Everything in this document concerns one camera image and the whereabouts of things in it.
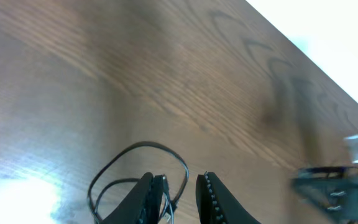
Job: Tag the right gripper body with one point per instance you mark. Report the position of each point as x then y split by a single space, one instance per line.
332 190

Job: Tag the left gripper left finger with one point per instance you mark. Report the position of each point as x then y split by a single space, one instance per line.
142 203

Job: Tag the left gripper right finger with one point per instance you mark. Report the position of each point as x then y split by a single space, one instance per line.
217 205

